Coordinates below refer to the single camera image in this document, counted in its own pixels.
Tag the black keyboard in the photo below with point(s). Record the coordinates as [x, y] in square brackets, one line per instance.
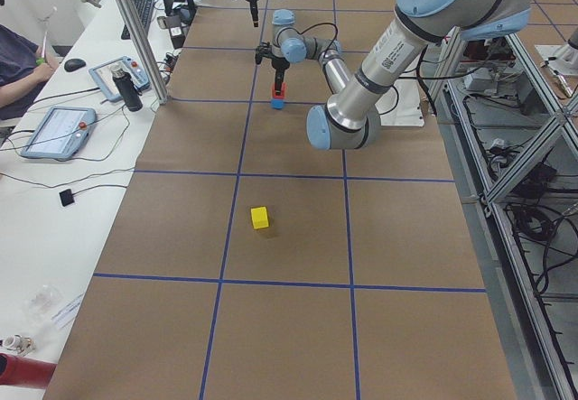
[145, 12]

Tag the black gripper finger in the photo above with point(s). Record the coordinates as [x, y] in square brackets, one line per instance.
[279, 76]
[253, 7]

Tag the clear plastic bag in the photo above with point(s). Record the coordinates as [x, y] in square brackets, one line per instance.
[39, 305]

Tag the small black square pad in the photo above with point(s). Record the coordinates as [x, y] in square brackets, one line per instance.
[66, 197]

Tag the blue foam block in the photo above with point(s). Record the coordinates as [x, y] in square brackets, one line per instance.
[277, 103]

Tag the near teach pendant tablet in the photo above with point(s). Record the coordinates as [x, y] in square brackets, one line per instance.
[61, 133]

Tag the seated person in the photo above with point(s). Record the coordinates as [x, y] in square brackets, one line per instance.
[26, 67]

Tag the brown paper table cover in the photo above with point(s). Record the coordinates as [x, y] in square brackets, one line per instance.
[364, 286]

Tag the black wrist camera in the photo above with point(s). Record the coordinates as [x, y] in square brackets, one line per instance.
[263, 51]

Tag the black computer mouse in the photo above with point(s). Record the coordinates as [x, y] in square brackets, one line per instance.
[74, 64]

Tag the red cylinder object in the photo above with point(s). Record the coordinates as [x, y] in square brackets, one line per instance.
[25, 372]

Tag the white pedestal base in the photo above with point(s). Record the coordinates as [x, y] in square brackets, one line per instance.
[401, 107]

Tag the black water bottle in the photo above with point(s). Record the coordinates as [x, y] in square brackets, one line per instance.
[126, 88]

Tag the aluminium frame post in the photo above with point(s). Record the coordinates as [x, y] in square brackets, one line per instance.
[143, 48]

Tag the red foam block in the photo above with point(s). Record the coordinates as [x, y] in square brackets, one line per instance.
[278, 90]

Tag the teach pendant tablet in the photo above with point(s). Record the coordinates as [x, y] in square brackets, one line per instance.
[61, 133]
[107, 75]

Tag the far teach pendant tablet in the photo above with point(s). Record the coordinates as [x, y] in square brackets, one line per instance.
[107, 75]

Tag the yellow foam block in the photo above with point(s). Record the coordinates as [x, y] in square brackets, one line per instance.
[259, 217]

